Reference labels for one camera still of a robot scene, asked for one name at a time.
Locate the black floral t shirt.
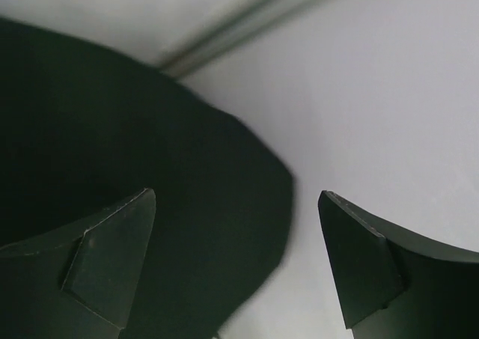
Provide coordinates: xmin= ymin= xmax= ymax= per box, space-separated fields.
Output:
xmin=1 ymin=19 xmax=294 ymax=338

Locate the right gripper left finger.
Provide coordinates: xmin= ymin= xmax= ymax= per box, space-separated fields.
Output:
xmin=1 ymin=189 xmax=156 ymax=338

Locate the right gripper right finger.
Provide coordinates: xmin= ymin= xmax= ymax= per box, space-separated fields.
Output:
xmin=318 ymin=191 xmax=478 ymax=339

